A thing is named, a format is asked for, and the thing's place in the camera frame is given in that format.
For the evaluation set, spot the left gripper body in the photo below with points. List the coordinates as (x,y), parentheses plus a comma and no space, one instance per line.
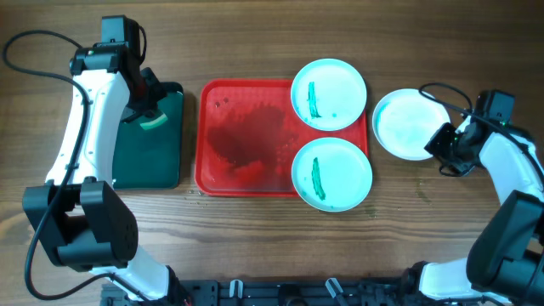
(145,98)

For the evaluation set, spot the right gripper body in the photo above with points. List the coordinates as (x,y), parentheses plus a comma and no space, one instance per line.
(448,143)

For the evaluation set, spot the green sponge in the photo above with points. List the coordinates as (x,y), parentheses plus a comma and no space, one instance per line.
(155,122)

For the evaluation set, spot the white plate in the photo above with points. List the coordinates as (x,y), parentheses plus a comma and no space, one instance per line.
(404,121)

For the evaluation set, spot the light blue plate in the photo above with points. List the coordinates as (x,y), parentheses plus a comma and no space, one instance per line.
(328,94)
(331,174)

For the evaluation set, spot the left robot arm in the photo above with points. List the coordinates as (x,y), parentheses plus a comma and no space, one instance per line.
(77,215)

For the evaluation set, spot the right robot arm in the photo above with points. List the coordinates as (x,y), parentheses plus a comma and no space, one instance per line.
(499,267)

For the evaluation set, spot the black tray with green water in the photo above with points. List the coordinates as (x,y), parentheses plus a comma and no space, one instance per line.
(150,159)

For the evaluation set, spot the red plastic tray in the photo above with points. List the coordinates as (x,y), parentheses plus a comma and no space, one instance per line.
(247,137)

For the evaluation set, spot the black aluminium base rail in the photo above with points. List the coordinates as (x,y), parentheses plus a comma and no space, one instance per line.
(365,292)

